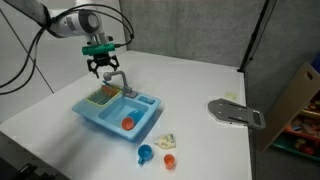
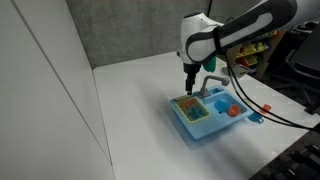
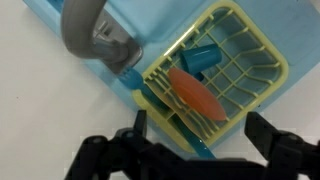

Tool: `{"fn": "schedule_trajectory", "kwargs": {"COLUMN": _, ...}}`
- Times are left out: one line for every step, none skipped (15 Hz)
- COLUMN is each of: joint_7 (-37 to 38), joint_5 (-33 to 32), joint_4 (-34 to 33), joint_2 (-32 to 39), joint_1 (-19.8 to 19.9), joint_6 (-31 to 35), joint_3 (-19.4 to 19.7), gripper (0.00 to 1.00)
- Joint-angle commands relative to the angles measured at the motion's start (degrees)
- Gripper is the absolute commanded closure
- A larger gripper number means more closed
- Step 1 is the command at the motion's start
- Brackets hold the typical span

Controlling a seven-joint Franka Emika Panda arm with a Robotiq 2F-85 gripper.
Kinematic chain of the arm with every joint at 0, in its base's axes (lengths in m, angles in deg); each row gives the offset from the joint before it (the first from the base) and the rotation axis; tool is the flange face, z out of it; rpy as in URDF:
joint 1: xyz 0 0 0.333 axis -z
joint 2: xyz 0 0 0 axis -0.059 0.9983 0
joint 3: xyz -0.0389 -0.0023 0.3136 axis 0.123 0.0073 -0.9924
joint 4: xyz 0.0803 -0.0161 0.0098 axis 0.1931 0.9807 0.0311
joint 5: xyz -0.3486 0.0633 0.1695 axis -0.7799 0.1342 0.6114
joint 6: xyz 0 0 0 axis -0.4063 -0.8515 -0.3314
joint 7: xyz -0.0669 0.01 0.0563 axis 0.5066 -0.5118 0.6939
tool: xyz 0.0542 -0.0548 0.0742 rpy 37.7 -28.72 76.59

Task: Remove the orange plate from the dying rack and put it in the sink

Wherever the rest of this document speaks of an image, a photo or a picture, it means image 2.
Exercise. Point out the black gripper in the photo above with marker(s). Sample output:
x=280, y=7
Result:
x=192, y=70

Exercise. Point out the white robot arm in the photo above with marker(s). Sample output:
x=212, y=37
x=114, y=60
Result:
x=240, y=26

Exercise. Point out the yellow drying rack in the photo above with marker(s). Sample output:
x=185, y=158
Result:
x=193, y=111

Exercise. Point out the blue toy sink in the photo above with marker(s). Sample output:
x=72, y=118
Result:
x=213, y=125

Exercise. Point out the grey toy faucet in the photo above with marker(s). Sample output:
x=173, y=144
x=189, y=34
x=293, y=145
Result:
x=208, y=80

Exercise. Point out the blue tumbler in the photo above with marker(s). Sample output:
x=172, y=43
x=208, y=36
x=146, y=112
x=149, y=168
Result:
x=193, y=115

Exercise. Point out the wooden toy shelf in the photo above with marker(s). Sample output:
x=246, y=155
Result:
x=256, y=50

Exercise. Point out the small orange cup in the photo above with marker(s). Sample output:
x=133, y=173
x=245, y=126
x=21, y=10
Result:
x=266, y=108

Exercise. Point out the black pole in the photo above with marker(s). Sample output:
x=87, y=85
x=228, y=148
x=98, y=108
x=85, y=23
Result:
x=209, y=7

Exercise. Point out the black office chair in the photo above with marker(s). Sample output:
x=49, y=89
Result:
x=305, y=66

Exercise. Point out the black equipment clutter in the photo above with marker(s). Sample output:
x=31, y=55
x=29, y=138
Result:
x=293, y=156

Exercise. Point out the teal camera mount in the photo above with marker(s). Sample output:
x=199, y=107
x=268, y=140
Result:
x=210, y=64

